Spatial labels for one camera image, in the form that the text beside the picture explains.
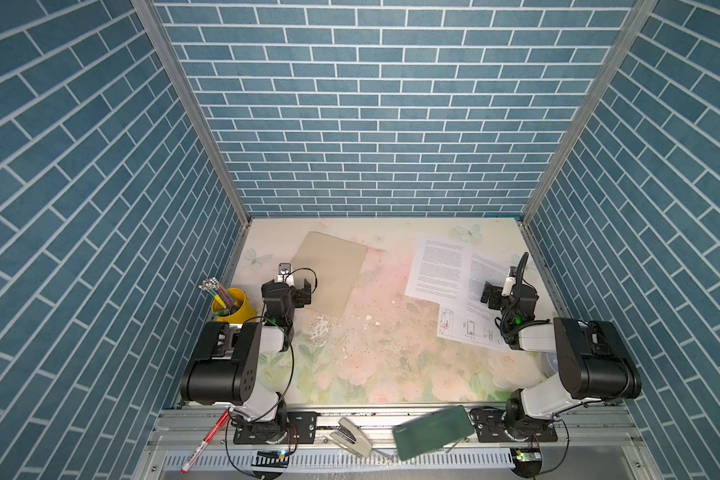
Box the beige cardboard folder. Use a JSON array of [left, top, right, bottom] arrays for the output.
[[292, 232, 367, 317]]

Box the printed text paper sheet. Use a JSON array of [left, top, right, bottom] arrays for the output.
[[405, 237, 472, 307]]

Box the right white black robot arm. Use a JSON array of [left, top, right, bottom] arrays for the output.
[[481, 279, 642, 438]]

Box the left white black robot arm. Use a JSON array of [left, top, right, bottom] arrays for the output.
[[179, 273, 318, 433]]

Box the yellow pen cup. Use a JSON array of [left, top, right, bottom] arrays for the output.
[[212, 288, 257, 325]]

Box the coloured pens bundle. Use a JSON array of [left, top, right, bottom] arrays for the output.
[[199, 277, 239, 317]]

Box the lilac ceramic cup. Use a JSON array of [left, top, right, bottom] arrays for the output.
[[540, 352, 559, 377]]

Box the diagram paper sheet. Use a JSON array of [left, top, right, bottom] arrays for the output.
[[437, 305, 509, 350]]

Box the red marker pen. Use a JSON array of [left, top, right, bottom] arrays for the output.
[[180, 410, 230, 474]]

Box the grey stapler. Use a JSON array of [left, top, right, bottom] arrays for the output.
[[329, 417, 373, 458]]

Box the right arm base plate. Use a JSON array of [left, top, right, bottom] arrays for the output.
[[469, 407, 558, 443]]

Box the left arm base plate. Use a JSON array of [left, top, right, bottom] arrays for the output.
[[232, 411, 318, 445]]

